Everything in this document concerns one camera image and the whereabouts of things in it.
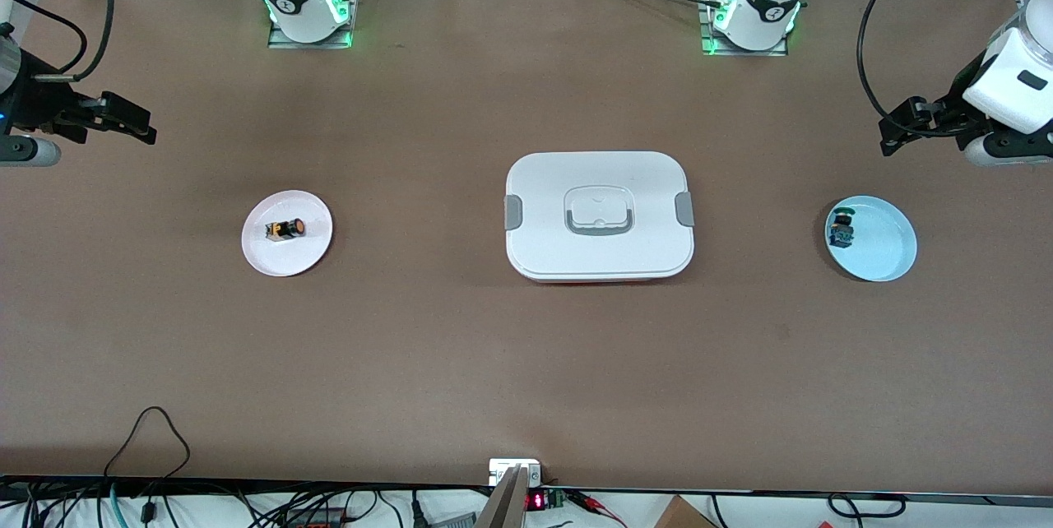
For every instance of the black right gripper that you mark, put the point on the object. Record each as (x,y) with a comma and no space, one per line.
(34,104)

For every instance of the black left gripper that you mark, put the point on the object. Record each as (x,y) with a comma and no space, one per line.
(957,101)

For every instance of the orange push button switch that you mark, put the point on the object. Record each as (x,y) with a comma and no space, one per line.
(285,229)

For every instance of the white lidded box grey clasps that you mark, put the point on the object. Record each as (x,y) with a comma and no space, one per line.
(599,248)

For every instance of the light blue round plate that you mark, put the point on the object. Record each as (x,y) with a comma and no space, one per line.
(884,244)

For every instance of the pink round plate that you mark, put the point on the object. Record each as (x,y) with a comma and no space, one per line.
(288,261)

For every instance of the brown cardboard piece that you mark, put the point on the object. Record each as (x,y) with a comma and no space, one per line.
(683,514)

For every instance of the small red digit display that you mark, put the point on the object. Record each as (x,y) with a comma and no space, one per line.
(536,501)

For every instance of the green push button switch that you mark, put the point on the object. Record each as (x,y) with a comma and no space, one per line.
(841,230)

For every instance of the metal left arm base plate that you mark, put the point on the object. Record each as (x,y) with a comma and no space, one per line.
(709,47)

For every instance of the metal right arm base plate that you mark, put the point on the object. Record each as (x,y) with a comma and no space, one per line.
(341,39)

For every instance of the aluminium camera mount bar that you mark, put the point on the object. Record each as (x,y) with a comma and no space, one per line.
(506,503)

